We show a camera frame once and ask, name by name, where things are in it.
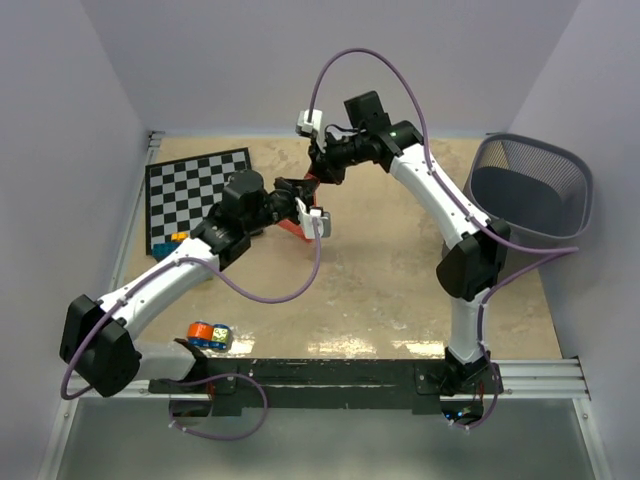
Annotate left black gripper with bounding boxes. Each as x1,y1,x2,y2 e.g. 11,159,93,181
245,177,317,234

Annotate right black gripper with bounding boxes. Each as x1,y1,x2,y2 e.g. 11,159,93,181
307,129,368,186

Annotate red plastic trash bag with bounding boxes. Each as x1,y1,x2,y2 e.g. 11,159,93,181
278,171,318,243

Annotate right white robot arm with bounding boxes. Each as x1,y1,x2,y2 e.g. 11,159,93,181
296,91,510,395

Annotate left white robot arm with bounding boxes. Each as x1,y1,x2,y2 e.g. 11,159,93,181
60,170,329,400

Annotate grey mesh trash bin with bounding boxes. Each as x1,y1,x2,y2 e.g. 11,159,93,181
464,133,594,249

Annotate black white chessboard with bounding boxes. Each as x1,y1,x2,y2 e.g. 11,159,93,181
145,147,252,255

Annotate yellow blue toy blocks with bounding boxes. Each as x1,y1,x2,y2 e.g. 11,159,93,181
151,232,189,262

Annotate orange tape roll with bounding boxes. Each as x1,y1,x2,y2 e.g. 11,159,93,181
187,322,214,348

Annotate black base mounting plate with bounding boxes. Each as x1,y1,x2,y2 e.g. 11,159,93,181
149,357,504,416

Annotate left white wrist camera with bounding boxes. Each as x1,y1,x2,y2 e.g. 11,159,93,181
295,198,332,240

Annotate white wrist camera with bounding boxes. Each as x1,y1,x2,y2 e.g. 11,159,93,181
295,109,325,152
295,198,332,240

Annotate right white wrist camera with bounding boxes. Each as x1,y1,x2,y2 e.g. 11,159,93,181
295,109,325,152

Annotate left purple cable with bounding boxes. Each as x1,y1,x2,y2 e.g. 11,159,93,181
60,234,322,441

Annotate purple cable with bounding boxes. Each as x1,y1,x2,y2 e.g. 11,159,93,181
60,234,322,441
308,47,580,431

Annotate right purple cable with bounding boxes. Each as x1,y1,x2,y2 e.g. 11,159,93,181
308,47,580,431

